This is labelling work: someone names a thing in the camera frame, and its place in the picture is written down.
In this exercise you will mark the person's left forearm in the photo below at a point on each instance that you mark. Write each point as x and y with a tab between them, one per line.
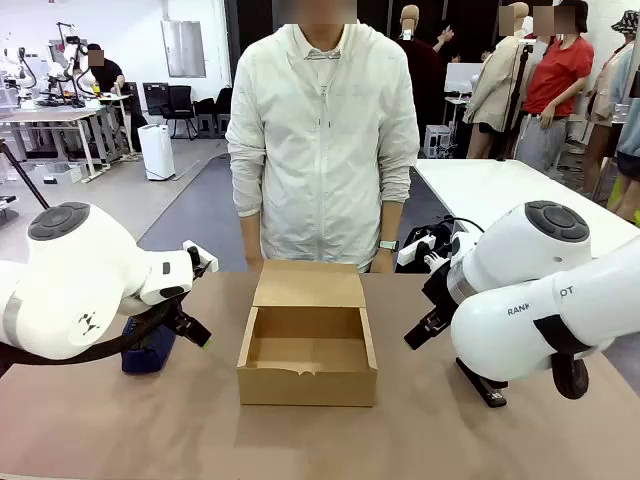
392	222

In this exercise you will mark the brown cardboard box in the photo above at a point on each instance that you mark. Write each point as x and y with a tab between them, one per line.
307	350

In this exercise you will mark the man in black shirt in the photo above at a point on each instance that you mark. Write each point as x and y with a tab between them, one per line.
107	72

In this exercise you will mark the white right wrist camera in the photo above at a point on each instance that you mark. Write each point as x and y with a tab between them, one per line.
415	251

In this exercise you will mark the background work desk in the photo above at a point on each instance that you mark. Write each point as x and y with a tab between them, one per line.
45	117

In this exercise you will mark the grey wall panel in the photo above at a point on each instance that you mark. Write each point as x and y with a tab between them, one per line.
183	49

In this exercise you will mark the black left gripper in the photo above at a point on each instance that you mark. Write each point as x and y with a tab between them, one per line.
176	312

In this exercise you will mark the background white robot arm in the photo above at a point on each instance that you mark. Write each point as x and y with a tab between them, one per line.
15	70
72	60

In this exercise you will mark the wrist watch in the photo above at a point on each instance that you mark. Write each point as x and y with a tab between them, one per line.
388	245

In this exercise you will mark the mannequin in beige coat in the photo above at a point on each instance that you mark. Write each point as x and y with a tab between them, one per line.
495	85

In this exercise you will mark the white table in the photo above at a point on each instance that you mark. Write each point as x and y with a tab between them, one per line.
495	195

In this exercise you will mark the white air purifier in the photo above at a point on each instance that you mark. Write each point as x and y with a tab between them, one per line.
156	152

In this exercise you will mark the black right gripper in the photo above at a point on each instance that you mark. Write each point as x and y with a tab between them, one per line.
440	290

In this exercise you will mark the person's right hand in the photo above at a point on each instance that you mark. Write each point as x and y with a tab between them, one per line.
254	264

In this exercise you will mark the background person in black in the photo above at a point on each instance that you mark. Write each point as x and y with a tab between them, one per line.
444	39

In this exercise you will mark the black stapler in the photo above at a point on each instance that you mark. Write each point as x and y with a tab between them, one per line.
484	387

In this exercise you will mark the mannequin in dark red top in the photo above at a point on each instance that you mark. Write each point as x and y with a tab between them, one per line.
422	75

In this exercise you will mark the small white cabinet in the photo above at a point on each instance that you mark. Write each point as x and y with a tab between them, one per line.
438	141

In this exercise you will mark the mannequin with bucket hat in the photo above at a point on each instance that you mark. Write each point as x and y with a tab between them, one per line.
607	90

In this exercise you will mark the black office chair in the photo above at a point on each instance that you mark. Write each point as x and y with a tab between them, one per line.
180	107

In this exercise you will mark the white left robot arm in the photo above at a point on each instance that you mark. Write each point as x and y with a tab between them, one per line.
85	280

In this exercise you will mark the person's left hand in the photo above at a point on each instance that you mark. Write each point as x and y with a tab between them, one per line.
384	261

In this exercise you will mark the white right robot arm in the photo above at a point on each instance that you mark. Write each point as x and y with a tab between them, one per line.
540	300

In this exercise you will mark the black bag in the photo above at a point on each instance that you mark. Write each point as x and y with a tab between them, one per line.
432	235

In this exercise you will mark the person in white jacket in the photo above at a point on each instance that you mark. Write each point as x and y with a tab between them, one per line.
320	150

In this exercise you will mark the woman in red shirt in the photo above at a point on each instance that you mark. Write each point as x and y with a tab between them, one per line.
557	80

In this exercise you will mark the person's right forearm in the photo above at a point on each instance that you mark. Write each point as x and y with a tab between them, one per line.
251	235

